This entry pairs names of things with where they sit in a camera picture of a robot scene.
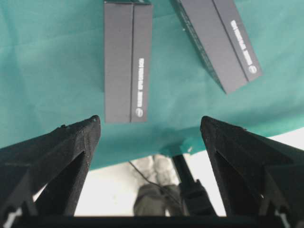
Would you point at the green table cloth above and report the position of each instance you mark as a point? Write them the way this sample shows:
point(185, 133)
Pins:
point(51, 73)

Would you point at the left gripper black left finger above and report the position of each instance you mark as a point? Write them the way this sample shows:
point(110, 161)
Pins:
point(44, 176)

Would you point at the person grey trousers and shoes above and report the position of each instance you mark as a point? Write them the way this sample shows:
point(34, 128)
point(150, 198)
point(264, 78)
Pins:
point(158, 193)

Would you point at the black camera box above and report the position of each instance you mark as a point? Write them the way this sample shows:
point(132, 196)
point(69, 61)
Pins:
point(127, 47)
point(216, 30)

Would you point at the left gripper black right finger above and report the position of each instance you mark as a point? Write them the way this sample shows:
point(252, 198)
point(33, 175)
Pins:
point(256, 176)

